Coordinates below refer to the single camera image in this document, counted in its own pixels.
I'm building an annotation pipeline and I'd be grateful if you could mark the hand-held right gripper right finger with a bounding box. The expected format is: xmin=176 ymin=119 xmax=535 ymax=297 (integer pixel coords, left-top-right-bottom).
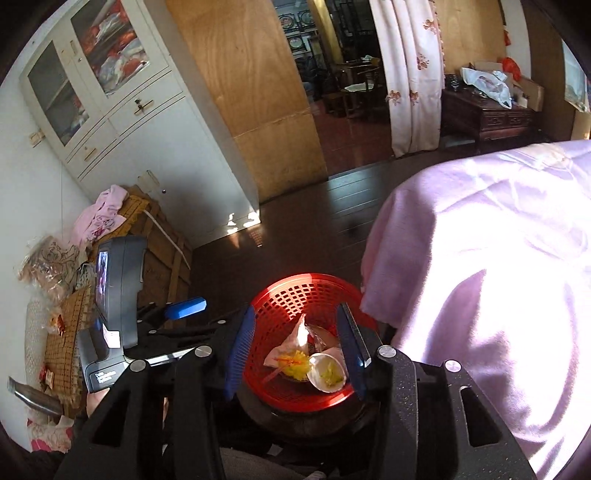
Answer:
xmin=335 ymin=305 xmax=539 ymax=480

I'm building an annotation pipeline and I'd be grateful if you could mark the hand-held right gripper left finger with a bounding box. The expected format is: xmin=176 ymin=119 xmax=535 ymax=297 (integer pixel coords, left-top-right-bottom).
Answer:
xmin=54 ymin=307 xmax=257 ymax=480

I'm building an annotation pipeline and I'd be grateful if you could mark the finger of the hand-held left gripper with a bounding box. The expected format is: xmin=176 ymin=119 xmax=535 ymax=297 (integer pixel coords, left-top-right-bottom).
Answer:
xmin=136 ymin=298 xmax=207 ymax=330
xmin=124 ymin=315 xmax=238 ymax=365

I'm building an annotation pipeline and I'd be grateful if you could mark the clear plastic wrapper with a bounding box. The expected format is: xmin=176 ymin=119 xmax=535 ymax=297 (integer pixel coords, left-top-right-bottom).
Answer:
xmin=305 ymin=323 xmax=342 ymax=354

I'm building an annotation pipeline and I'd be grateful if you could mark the white paper cup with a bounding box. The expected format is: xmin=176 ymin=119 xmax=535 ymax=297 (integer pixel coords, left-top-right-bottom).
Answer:
xmin=308 ymin=352 xmax=347 ymax=393

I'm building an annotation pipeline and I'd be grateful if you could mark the white paper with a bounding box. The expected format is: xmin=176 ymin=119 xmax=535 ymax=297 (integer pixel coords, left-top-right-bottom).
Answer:
xmin=263 ymin=314 xmax=308 ymax=370

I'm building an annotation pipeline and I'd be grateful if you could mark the yellow scrap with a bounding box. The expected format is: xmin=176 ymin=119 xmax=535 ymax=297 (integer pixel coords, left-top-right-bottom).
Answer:
xmin=279 ymin=350 xmax=311 ymax=381

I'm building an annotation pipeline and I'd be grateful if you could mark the red plastic mesh basket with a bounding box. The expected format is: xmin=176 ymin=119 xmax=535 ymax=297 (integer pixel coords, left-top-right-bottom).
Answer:
xmin=238 ymin=273 xmax=379 ymax=413

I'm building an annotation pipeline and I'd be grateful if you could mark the pink garment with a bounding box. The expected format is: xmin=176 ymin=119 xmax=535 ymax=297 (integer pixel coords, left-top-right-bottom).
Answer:
xmin=71 ymin=185 xmax=129 ymax=247

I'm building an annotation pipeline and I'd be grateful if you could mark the bag of printed tan cloth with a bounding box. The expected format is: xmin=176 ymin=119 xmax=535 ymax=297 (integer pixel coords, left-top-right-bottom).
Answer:
xmin=18 ymin=235 xmax=88 ymax=296

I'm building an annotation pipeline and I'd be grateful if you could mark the yellow woven mat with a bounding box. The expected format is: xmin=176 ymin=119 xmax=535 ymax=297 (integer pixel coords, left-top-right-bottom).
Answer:
xmin=115 ymin=194 xmax=149 ymax=232

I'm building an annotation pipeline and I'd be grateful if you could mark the brown bamboo mat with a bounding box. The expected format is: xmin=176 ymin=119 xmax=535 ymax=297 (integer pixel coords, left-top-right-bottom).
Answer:
xmin=44 ymin=284 xmax=100 ymax=418

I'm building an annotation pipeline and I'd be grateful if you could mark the metal flask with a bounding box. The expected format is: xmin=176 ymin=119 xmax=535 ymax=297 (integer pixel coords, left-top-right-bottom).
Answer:
xmin=7 ymin=376 xmax=63 ymax=416

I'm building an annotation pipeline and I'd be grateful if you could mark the white metal cabinet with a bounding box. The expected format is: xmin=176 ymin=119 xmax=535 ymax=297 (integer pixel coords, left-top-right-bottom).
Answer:
xmin=18 ymin=0 xmax=260 ymax=247

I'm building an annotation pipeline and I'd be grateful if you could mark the pink red cloth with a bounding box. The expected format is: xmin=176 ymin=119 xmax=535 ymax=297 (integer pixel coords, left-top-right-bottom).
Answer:
xmin=28 ymin=415 xmax=75 ymax=453

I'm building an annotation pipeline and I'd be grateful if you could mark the pink fleece blanket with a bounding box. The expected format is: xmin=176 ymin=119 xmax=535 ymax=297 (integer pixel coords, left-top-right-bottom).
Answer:
xmin=360 ymin=140 xmax=591 ymax=480

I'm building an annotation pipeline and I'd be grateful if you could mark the large plywood board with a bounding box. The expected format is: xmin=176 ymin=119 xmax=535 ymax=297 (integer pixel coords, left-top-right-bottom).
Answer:
xmin=165 ymin=0 xmax=329 ymax=203

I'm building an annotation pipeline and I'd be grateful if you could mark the folded colourful bedding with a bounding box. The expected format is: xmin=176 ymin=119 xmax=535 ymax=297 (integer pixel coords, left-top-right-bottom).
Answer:
xmin=83 ymin=0 xmax=149 ymax=95

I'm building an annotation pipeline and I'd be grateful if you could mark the dark wooden chair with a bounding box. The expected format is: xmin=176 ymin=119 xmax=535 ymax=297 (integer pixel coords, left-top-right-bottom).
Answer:
xmin=322 ymin=65 xmax=347 ymax=116
xmin=344 ymin=62 xmax=387 ymax=118

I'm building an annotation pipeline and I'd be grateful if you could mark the dark carved wooden dresser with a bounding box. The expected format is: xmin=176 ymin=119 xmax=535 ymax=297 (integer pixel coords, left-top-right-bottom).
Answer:
xmin=441 ymin=88 xmax=536 ymax=153

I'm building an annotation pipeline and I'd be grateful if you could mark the white floral curtain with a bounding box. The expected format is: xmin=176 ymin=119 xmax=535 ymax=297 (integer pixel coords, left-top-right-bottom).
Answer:
xmin=369 ymin=0 xmax=446 ymax=158

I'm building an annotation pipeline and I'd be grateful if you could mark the white plastic bag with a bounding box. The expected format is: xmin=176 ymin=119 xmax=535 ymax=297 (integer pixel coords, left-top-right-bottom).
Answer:
xmin=462 ymin=67 xmax=512 ymax=109

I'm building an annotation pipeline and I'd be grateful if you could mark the display shelf with plates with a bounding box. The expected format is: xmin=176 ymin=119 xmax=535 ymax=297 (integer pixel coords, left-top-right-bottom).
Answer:
xmin=272 ymin=0 xmax=324 ymax=61

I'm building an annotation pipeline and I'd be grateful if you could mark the cardboard box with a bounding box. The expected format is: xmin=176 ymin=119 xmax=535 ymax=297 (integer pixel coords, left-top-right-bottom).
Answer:
xmin=515 ymin=76 xmax=546 ymax=112

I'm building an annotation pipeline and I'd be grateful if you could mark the white packing strap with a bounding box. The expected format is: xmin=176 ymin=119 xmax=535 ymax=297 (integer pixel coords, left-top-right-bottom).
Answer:
xmin=144 ymin=209 xmax=192 ymax=268

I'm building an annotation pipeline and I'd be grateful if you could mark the plywood wall panel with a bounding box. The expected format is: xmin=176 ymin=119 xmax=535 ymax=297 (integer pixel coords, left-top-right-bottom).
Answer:
xmin=434 ymin=0 xmax=506 ymax=77

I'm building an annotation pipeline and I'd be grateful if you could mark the framed wall picture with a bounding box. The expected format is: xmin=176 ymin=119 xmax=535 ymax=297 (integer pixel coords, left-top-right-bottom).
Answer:
xmin=561 ymin=39 xmax=591 ymax=114

